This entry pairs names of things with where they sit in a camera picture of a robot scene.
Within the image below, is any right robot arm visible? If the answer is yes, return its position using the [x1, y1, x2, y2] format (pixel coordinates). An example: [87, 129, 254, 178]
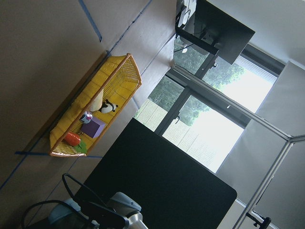
[20, 192, 147, 229]

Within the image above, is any yellow woven plastic basket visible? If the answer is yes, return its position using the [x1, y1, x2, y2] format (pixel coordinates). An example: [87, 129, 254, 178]
[49, 53, 142, 157]

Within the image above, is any panda toy figure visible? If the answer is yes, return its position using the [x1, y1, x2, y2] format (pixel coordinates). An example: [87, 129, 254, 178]
[98, 99, 119, 114]

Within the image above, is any cream croissant toy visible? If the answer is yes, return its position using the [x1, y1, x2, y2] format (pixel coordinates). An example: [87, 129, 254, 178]
[89, 89, 104, 112]

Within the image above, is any purple foam block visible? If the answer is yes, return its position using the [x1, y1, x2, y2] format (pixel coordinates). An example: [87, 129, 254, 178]
[81, 116, 106, 138]

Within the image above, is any small dark can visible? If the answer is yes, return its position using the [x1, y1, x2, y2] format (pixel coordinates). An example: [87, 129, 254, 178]
[79, 111, 93, 124]

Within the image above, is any black divider panel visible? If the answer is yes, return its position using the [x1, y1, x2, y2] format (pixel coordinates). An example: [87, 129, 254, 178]
[76, 119, 237, 229]

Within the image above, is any orange carrot toy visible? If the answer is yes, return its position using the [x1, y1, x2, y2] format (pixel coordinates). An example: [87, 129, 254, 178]
[64, 132, 81, 146]

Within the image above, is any black monitor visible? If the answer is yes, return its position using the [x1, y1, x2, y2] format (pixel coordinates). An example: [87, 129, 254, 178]
[175, 0, 255, 64]

